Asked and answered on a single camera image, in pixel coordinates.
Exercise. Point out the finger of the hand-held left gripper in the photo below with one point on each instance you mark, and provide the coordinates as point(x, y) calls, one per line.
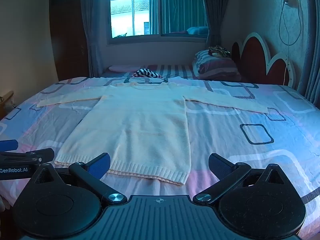
point(37, 156)
point(8, 145)

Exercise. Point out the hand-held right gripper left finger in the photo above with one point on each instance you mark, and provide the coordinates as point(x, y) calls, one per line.
point(100, 167)

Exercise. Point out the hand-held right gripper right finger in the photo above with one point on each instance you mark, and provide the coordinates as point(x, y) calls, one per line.
point(219, 167)

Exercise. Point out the cream knit sweater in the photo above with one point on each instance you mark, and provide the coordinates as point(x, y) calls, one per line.
point(140, 125)

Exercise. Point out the pastel patterned bed sheet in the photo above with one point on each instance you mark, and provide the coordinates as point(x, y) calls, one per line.
point(250, 155)

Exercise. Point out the wooden chair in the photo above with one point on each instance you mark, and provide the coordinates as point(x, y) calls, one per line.
point(6, 102)

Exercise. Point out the folded striped quilt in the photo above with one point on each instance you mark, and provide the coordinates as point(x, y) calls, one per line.
point(216, 66)

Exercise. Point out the pink pillow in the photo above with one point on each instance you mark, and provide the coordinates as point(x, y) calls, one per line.
point(122, 67)

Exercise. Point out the navy red striped cloth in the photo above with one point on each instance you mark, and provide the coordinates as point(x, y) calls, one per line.
point(146, 73)

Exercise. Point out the striped mattress cover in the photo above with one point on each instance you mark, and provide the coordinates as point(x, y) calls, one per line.
point(175, 71)

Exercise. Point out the red and white headboard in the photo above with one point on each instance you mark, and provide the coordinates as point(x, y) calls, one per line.
point(255, 60)

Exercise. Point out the dark patterned item on quilt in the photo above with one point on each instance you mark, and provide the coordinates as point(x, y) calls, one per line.
point(219, 51)

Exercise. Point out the dark wooden wardrobe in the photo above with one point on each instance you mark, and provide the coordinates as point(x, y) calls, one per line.
point(67, 35)

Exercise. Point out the grey curtain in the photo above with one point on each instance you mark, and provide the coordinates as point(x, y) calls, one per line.
point(216, 15)
point(93, 30)

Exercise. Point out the blue curtain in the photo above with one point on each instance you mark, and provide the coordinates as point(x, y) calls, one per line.
point(311, 42)

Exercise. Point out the sliding glass window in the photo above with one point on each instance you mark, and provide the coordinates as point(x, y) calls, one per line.
point(155, 12)

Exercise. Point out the wall socket with charger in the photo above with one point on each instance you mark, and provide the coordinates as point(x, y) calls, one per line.
point(288, 0)

